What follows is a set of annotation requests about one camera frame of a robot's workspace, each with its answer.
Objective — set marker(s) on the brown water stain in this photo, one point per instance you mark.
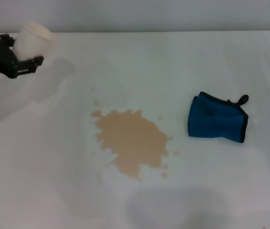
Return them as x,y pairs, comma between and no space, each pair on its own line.
130,138

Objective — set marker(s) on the white paper cup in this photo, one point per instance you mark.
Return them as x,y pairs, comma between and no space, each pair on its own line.
32,43

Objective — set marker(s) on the blue rag with black trim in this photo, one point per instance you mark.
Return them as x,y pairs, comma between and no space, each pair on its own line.
211,121

